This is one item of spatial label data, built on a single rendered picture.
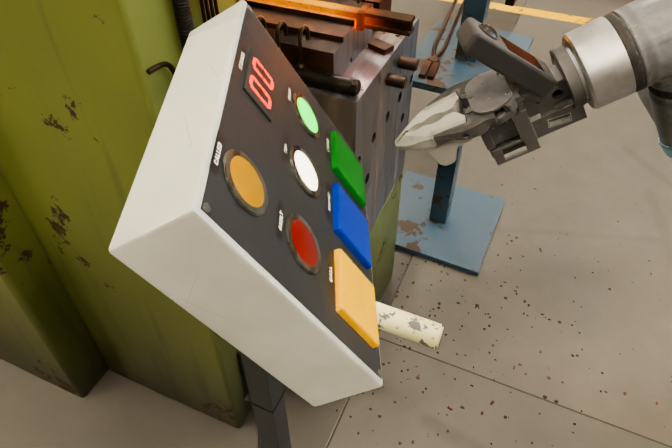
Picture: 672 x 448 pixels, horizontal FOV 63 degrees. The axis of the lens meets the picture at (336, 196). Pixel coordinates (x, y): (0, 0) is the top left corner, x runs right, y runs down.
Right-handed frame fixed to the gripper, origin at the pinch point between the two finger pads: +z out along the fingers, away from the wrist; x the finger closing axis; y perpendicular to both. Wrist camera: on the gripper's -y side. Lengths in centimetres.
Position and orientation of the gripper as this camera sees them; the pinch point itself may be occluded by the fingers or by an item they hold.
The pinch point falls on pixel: (403, 136)
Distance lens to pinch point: 66.6
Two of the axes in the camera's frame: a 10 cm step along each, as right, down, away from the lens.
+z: -8.6, 3.8, 3.2
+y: 5.0, 6.3, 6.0
